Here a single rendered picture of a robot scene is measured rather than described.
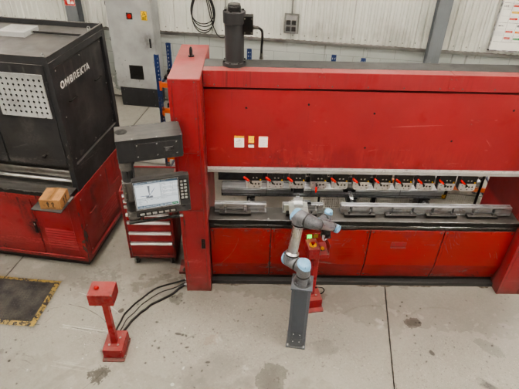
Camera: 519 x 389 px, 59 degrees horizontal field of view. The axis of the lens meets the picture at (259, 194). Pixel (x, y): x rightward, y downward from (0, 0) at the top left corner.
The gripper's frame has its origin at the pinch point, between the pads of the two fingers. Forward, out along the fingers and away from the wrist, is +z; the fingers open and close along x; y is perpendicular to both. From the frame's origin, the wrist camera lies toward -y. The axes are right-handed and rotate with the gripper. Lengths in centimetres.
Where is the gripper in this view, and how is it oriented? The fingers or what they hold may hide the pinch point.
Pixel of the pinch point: (323, 240)
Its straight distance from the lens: 427.5
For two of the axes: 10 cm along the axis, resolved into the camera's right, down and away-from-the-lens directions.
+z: -0.4, 7.7, 6.4
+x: -9.9, 0.7, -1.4
